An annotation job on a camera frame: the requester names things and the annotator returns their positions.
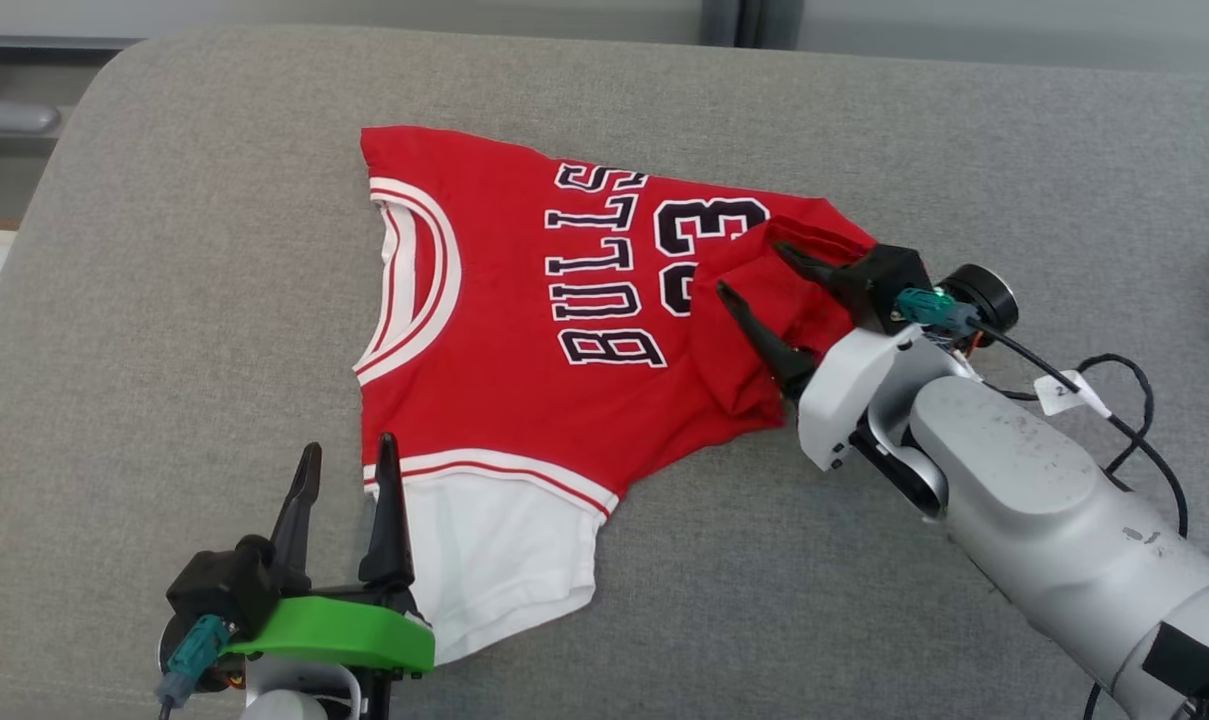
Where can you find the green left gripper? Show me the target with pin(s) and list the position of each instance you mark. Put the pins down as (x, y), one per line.
(354, 630)

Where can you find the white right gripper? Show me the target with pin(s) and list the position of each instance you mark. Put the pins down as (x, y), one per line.
(854, 390)

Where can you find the red white Bulls jersey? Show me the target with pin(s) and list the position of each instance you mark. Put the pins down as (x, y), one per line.
(504, 400)

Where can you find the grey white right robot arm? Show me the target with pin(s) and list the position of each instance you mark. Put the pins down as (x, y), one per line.
(1044, 520)

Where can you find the black round right gripper motor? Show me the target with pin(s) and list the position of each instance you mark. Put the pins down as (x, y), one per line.
(989, 295)

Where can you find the grey fabric sofa cushion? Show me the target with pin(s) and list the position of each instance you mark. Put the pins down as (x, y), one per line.
(214, 300)

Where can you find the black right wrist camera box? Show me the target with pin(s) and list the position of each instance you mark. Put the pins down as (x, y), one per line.
(889, 275)

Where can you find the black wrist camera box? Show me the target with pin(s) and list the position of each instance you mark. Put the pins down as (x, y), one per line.
(889, 275)
(224, 585)

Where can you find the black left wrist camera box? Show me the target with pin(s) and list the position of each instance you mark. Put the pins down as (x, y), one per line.
(224, 585)

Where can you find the grey partition post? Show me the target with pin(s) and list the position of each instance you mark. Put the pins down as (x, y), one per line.
(772, 22)
(721, 22)

